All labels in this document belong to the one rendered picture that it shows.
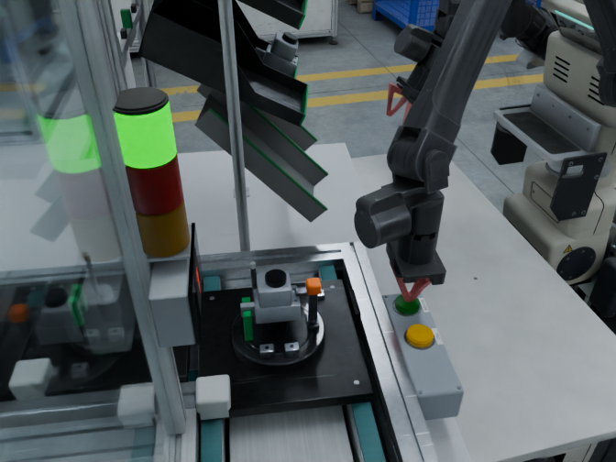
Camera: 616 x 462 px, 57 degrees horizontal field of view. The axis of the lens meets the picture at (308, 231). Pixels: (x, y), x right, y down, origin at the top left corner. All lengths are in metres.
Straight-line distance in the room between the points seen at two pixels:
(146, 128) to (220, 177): 0.98
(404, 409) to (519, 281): 0.48
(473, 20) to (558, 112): 0.60
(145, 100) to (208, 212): 0.85
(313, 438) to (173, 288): 0.36
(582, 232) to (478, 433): 0.68
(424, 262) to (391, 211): 0.12
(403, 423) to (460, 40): 0.51
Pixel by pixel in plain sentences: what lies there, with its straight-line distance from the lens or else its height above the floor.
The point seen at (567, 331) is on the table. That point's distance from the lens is 1.14.
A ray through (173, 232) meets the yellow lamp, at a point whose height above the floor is 1.29.
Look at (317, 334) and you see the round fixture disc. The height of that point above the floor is 0.99.
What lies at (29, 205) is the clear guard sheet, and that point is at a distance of 0.33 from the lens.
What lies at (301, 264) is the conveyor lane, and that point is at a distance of 1.03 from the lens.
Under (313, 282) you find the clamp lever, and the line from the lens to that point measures 0.81.
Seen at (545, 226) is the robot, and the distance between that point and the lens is 1.49.
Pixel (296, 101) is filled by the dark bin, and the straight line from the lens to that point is 1.04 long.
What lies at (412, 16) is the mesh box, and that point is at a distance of 5.12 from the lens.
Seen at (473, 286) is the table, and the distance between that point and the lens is 1.17.
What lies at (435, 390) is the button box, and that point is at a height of 0.96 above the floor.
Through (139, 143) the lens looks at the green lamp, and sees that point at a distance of 0.51.
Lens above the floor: 1.61
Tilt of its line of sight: 36 degrees down
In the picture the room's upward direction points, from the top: straight up
